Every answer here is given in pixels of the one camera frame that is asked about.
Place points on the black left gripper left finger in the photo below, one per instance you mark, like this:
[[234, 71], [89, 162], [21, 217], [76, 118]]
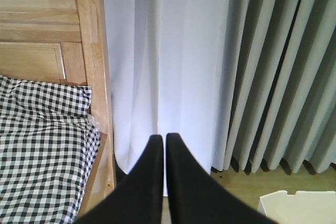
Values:
[[139, 196]]

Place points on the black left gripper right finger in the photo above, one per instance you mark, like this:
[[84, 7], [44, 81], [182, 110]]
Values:
[[194, 197]]

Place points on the white plastic trash bin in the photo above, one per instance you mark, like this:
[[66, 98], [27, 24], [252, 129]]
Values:
[[301, 207]]

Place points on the black white checkered bedding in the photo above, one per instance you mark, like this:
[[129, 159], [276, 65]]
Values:
[[48, 148]]

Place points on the light blue pleated curtain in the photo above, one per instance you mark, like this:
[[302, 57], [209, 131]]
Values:
[[278, 85]]

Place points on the white sheer curtain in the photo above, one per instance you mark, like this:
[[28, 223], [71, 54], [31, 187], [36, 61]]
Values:
[[167, 62]]

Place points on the wooden bed frame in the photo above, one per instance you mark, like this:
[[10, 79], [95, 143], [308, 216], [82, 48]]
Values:
[[64, 41]]

